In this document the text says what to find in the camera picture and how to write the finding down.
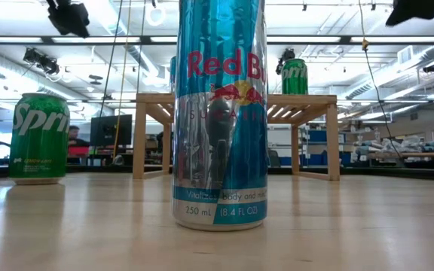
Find wooden slatted shelf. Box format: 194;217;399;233
132;93;341;181

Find person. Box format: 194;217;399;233
67;125;90;148

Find hanging cable with yellow tag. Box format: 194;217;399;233
358;0;405;161

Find pile of plastic bags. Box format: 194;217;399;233
354;135;434;154

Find blue silver Red Bull can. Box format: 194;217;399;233
171;0;269;232
169;55;177;94

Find black metal table frame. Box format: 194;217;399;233
0;164;434;182

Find red box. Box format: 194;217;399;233
68;145;90;157

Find dark office chair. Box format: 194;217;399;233
268;149;282;168

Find black computer monitor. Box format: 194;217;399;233
90;114;133;148

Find blue storage bin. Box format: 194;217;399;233
307;129;329;143
301;152;329;166

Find hanging black cable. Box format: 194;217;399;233
98;0;124;116
136;0;146;94

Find green Sprite can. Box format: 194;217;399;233
8;93;71;186
281;58;310;96

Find wooden top work table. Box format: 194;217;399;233
367;151;434;170

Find white ring light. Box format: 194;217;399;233
145;3;167;27

